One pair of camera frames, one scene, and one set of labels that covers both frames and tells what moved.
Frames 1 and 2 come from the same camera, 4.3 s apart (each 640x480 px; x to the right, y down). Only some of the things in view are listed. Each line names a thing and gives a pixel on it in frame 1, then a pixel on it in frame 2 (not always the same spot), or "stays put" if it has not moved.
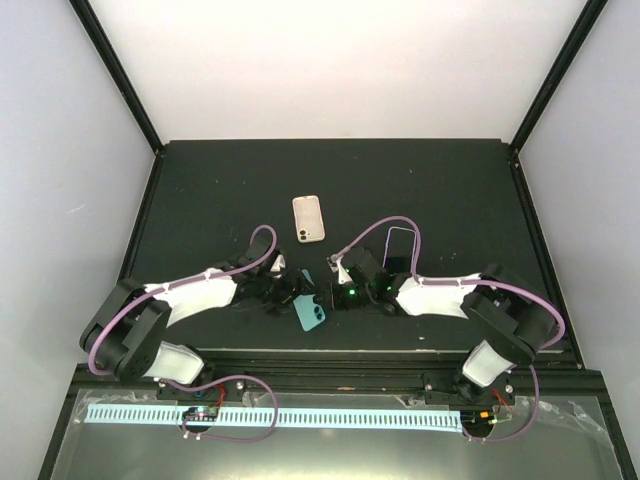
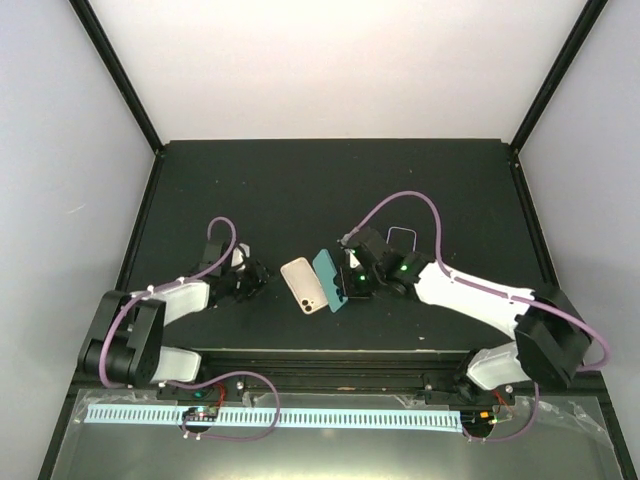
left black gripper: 293,286 -> 258,278
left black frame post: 88,19 stays put
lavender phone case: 388,241 stays put
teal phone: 309,312 -> 325,271
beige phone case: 308,219 -> 304,285
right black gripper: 330,289 -> 345,284
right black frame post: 587,21 stays put
